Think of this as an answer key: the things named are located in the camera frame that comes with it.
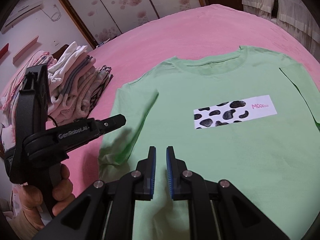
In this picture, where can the dark wooden headboard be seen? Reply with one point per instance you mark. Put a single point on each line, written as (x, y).
(60, 52)

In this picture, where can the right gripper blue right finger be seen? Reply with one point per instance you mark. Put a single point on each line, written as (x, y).
(178, 189)

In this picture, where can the cream lace covered furniture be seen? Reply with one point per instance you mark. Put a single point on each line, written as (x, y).
(291, 15)

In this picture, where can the pink bed blanket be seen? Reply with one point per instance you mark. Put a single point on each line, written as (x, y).
(189, 35)

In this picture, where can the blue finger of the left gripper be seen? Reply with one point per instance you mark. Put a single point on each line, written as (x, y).
(110, 124)

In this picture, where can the floral sliding wardrobe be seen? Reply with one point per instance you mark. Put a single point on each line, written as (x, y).
(103, 20)

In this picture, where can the folded pink quilts pile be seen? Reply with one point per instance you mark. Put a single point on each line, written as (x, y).
(13, 86)

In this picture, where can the stack of folded clothes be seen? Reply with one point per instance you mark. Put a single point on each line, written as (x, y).
(75, 84)

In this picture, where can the red wall shelf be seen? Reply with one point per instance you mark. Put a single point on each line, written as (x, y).
(4, 50)

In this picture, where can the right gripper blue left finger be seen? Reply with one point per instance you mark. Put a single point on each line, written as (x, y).
(146, 185)

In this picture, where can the light green t-shirt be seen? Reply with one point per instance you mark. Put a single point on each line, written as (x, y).
(250, 116)

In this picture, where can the white wall socket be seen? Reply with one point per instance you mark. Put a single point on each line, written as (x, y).
(55, 43)

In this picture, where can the small pink pillow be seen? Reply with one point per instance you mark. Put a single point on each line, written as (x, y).
(7, 138)

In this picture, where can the white wall air conditioner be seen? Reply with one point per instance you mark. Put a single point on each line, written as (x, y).
(20, 12)

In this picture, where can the pink wall shelf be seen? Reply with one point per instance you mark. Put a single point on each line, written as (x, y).
(26, 47)

